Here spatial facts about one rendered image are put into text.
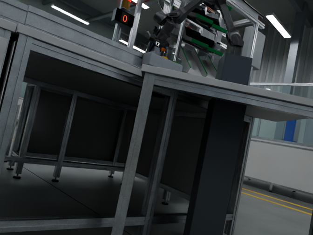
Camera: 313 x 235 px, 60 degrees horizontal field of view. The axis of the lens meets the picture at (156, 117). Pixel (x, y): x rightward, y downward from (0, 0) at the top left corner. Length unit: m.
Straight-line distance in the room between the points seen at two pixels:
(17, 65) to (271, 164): 4.82
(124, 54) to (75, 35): 0.24
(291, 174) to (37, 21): 4.74
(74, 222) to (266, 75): 10.18
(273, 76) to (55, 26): 10.02
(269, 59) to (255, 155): 6.19
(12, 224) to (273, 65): 10.42
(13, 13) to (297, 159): 4.78
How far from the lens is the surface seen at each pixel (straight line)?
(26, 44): 1.08
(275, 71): 10.90
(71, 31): 1.22
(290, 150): 5.29
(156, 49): 1.63
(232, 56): 1.46
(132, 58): 1.33
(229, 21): 1.59
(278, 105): 1.27
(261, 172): 5.44
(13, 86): 1.07
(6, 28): 1.09
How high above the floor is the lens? 0.58
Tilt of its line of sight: 4 degrees up
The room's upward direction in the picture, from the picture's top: 12 degrees clockwise
